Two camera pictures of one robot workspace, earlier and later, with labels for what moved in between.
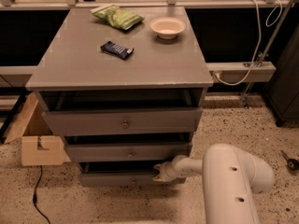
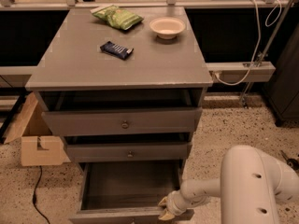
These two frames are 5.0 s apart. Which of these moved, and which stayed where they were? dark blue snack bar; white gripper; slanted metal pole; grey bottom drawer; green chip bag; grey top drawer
Moved: white gripper; grey bottom drawer
Stayed: dark blue snack bar; green chip bag; grey top drawer; slanted metal pole
